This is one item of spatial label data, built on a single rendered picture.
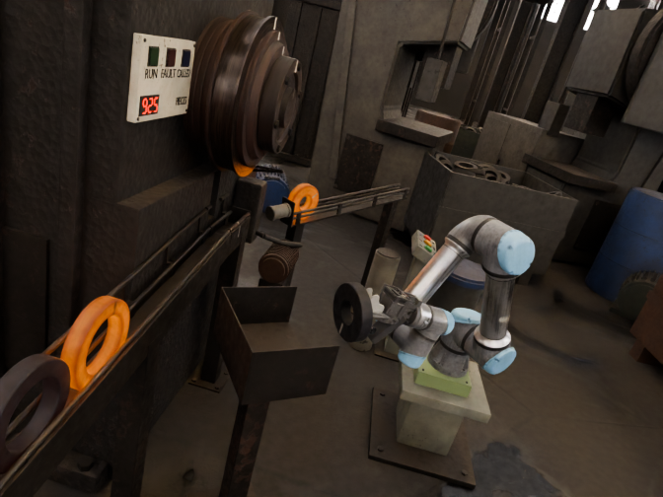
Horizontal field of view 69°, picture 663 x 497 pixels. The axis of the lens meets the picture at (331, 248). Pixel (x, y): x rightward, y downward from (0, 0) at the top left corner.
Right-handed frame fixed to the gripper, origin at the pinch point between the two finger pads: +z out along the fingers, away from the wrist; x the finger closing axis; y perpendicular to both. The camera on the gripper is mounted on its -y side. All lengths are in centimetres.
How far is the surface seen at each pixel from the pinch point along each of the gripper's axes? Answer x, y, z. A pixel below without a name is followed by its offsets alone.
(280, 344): -1.9, -16.3, 13.3
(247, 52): -38, 43, 40
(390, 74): -259, 90, -140
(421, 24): -247, 132, -137
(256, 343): -2.9, -17.9, 19.4
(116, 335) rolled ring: -1, -21, 52
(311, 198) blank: -82, 6, -23
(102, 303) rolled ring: 4, -11, 58
